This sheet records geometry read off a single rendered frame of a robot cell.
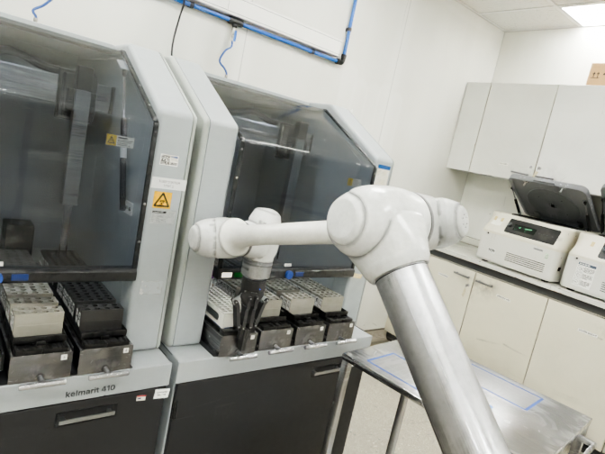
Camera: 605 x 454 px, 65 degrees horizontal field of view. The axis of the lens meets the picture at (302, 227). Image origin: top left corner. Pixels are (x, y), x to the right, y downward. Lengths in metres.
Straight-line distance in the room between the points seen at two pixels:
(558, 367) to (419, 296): 2.62
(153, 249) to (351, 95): 2.13
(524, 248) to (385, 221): 2.65
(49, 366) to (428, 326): 0.92
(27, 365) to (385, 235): 0.91
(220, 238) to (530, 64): 3.51
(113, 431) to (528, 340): 2.64
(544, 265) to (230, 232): 2.48
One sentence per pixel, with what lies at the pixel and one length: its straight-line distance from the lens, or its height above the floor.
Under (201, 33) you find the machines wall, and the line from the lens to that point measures 2.64.
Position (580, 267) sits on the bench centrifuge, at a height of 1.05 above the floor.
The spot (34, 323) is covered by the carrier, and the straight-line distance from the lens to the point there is 1.38.
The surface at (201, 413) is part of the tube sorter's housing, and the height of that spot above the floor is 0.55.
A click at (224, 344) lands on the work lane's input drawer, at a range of 1.52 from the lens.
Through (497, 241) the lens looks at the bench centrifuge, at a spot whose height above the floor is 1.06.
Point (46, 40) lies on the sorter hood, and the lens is 1.55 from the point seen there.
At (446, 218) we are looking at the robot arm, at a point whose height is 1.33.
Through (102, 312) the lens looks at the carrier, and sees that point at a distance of 1.41.
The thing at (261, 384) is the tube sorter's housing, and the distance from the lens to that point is 1.70.
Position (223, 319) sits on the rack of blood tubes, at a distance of 1.53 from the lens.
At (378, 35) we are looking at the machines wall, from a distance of 3.40.
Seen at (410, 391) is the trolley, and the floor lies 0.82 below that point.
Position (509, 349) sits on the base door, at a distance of 3.53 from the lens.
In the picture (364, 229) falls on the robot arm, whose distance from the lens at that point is 0.81.
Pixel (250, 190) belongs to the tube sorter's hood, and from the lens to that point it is 1.49.
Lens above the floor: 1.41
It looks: 9 degrees down
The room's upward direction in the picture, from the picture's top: 12 degrees clockwise
